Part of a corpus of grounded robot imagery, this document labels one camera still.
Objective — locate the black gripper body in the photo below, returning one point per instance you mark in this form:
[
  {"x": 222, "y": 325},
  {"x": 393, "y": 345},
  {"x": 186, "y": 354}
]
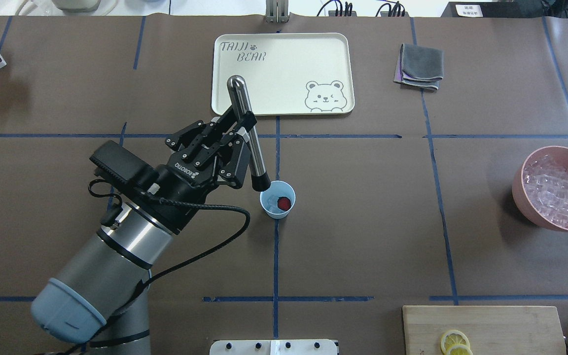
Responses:
[{"x": 181, "y": 183}]

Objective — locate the aluminium frame post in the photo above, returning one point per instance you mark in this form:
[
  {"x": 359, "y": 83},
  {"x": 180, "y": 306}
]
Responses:
[{"x": 277, "y": 11}]

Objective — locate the grey folded cloth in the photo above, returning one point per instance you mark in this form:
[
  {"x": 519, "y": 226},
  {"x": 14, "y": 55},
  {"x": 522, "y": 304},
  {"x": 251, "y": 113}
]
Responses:
[{"x": 422, "y": 67}]

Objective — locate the white toaster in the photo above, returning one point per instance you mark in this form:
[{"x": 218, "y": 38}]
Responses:
[{"x": 77, "y": 6}]

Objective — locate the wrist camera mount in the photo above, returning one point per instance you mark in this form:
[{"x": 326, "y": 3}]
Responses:
[{"x": 122, "y": 169}]

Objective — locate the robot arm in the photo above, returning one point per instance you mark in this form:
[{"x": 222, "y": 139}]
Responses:
[{"x": 100, "y": 298}]

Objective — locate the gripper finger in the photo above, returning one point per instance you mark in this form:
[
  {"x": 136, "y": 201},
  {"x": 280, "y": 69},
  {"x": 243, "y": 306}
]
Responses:
[
  {"x": 235, "y": 157},
  {"x": 219, "y": 132}
]

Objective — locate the purple folded cloth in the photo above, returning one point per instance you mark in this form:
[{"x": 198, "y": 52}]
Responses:
[{"x": 398, "y": 76}]

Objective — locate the cream bear serving tray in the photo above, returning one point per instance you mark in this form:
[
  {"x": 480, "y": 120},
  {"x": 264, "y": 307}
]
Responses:
[{"x": 286, "y": 73}]

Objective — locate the wooden cutting board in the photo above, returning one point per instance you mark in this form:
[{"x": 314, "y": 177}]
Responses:
[{"x": 491, "y": 330}]

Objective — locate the steel muddler black tip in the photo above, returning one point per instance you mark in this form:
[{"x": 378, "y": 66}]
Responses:
[{"x": 240, "y": 103}]

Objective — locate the pink bowl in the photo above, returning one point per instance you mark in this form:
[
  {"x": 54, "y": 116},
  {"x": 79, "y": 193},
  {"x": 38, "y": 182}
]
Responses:
[{"x": 560, "y": 154}]

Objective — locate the red strawberry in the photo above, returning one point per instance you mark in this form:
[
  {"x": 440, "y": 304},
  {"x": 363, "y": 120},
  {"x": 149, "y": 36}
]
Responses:
[{"x": 284, "y": 203}]

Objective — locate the light blue plastic cup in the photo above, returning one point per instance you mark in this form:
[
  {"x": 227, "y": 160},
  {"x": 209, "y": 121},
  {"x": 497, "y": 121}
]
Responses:
[{"x": 268, "y": 198}]

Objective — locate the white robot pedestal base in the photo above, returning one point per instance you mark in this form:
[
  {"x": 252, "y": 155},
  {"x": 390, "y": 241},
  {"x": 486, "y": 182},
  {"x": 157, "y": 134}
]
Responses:
[{"x": 275, "y": 347}]

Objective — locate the lemon slices row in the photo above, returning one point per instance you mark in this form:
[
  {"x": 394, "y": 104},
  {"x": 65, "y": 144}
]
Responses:
[{"x": 455, "y": 342}]

